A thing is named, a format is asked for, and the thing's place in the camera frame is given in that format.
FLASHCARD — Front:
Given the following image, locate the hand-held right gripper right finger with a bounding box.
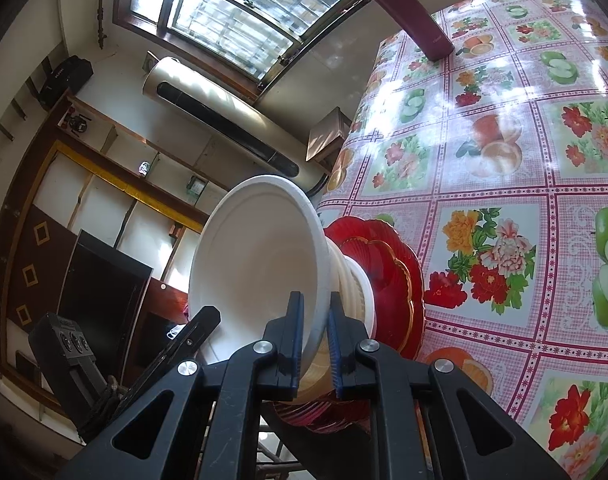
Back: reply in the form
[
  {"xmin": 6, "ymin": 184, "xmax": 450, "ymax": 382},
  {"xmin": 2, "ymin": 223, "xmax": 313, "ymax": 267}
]
[{"xmin": 328, "ymin": 291, "xmax": 570, "ymax": 480}]

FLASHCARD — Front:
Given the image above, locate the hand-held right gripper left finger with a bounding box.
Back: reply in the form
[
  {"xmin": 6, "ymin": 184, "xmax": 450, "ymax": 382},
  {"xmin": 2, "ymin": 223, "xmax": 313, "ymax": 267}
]
[{"xmin": 59, "ymin": 291, "xmax": 305, "ymax": 480}]

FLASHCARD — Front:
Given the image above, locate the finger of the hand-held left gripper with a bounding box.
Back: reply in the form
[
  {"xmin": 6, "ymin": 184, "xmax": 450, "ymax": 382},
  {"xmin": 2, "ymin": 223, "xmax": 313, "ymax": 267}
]
[{"xmin": 115, "ymin": 305, "xmax": 221, "ymax": 418}]

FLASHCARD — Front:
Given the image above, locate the cream ribbed plastic bowl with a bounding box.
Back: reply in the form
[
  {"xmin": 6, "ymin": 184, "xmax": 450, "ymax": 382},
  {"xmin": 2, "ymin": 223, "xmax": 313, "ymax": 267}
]
[
  {"xmin": 296, "ymin": 255, "xmax": 362, "ymax": 403},
  {"xmin": 351, "ymin": 265, "xmax": 376, "ymax": 338}
]

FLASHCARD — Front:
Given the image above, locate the red gold-rimmed plate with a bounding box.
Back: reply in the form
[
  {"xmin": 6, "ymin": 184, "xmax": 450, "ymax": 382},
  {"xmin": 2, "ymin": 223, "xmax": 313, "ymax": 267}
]
[{"xmin": 271, "ymin": 216, "xmax": 426, "ymax": 433}]

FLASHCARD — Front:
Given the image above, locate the black television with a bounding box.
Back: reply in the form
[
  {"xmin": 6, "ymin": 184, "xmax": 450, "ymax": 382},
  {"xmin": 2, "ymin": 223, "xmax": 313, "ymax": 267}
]
[{"xmin": 58, "ymin": 229, "xmax": 154, "ymax": 361}]

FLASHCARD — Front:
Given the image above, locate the small wooden stool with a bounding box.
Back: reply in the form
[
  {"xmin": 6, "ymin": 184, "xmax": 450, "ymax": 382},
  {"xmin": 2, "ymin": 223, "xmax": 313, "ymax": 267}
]
[{"xmin": 306, "ymin": 107, "xmax": 353, "ymax": 166}]

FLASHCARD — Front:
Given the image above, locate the white standing air conditioner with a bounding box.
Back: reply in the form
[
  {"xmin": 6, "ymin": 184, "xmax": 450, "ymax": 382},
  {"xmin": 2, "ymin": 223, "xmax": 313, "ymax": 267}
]
[{"xmin": 141, "ymin": 57, "xmax": 331, "ymax": 197}]

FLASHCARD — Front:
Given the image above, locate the fruit and flower print tablecloth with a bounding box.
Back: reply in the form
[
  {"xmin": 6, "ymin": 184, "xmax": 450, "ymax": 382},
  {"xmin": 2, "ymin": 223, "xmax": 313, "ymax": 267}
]
[{"xmin": 316, "ymin": 0, "xmax": 608, "ymax": 480}]

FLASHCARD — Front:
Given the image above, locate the black speaker box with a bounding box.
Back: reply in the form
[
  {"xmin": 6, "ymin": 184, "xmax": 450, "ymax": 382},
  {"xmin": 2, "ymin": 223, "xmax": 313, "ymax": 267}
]
[{"xmin": 38, "ymin": 55, "xmax": 94, "ymax": 110}]

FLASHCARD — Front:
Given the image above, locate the barred window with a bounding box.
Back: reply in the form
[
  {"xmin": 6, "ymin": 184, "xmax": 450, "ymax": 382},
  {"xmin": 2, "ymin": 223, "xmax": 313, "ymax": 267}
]
[{"xmin": 113, "ymin": 0, "xmax": 372, "ymax": 98}]

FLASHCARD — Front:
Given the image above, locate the maroon thermos bottle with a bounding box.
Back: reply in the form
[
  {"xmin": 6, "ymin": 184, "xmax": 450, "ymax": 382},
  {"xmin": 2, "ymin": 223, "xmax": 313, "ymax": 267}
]
[{"xmin": 348, "ymin": 0, "xmax": 455, "ymax": 61}]

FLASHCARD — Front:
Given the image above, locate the wooden wall cabinet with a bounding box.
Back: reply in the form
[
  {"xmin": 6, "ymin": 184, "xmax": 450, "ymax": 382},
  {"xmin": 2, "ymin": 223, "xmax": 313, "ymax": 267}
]
[{"xmin": 0, "ymin": 95, "xmax": 225, "ymax": 411}]

